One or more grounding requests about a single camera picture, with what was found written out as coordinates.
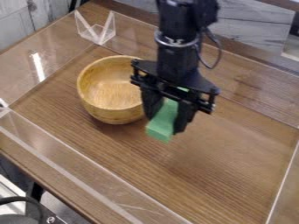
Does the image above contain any brown wooden bowl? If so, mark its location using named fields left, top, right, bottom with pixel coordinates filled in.
left=77, top=55, right=145, bottom=125

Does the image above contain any green rectangular block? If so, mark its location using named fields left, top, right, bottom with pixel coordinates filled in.
left=146, top=99, right=180, bottom=143

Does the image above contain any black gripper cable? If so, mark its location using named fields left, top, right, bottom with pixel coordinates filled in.
left=194, top=27, right=224, bottom=71

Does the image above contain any black cable on floor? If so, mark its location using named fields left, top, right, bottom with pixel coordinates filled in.
left=0, top=195, right=45, bottom=224

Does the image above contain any black table leg frame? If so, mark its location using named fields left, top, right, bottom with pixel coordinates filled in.
left=26, top=182, right=69, bottom=224

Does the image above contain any clear acrylic corner bracket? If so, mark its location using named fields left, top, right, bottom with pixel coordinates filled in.
left=74, top=10, right=117, bottom=46

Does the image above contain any clear acrylic tray wall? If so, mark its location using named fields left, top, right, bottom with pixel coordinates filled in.
left=0, top=16, right=299, bottom=224

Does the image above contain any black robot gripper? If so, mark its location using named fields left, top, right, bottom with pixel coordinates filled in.
left=131, top=38, right=221, bottom=134

